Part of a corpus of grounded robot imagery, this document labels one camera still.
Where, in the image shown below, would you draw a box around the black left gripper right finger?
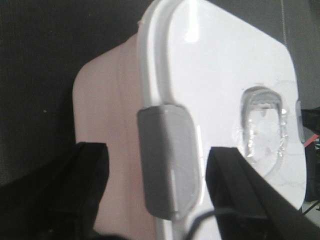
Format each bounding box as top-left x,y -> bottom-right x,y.
205,147 -> 320,240

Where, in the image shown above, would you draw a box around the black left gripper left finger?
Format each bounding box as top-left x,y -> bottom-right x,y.
0,142 -> 109,240

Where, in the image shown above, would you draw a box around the grey lid latch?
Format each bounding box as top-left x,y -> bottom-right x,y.
137,104 -> 201,221
295,99 -> 305,144

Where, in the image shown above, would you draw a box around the white plastic storage bin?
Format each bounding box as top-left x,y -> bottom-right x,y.
72,36 -> 156,240

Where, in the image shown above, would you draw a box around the white bin lid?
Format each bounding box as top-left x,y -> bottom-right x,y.
137,0 -> 306,240

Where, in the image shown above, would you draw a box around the black cable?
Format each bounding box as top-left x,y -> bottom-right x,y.
185,208 -> 241,240

